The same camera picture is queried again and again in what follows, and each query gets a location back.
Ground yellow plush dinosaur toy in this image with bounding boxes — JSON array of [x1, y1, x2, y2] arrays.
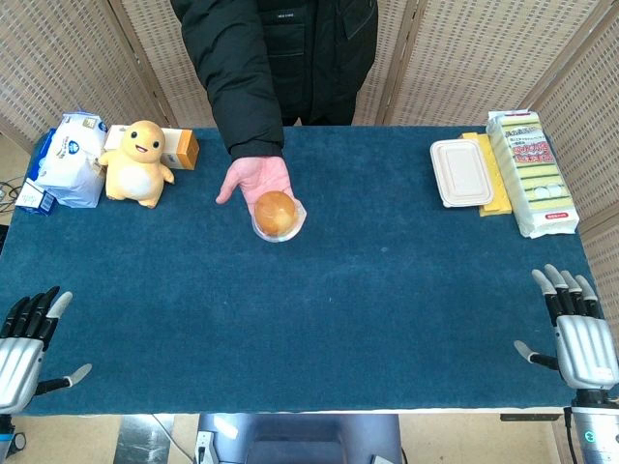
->
[[98, 120, 176, 210]]

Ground beige lidded food container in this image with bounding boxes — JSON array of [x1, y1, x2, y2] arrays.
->
[[429, 138, 495, 210]]

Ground small blue white carton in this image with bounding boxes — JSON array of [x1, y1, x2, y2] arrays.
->
[[15, 177, 58, 217]]

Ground packaged yellow green sponges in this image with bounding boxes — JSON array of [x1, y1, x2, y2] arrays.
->
[[486, 109, 581, 240]]

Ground robot base body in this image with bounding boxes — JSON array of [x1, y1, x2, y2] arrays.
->
[[193, 412, 405, 464]]

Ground glass of orange-brown liquid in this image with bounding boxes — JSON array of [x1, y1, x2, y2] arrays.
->
[[251, 190, 308, 244]]

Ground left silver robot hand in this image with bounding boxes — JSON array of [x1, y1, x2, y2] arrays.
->
[[0, 285, 93, 416]]

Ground person's bare hand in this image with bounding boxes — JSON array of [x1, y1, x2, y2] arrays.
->
[[215, 156, 300, 219]]

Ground black cable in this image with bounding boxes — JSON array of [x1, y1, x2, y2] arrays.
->
[[151, 414, 199, 464]]

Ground white tissue pack bag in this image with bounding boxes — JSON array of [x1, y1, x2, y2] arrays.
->
[[27, 112, 110, 210]]

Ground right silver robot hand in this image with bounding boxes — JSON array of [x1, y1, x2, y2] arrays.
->
[[513, 263, 619, 392]]

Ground white and orange box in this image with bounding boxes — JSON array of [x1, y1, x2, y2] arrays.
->
[[103, 125, 201, 171]]

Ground yellow sponge cloth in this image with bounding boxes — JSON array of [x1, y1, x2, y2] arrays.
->
[[461, 132, 514, 218]]

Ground wicker folding screen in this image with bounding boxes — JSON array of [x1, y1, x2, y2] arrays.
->
[[0, 0, 619, 339]]

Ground person in black jacket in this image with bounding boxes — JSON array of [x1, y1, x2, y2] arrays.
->
[[169, 0, 379, 161]]

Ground blue table cloth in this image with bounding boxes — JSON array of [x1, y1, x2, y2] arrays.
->
[[0, 126, 603, 417]]

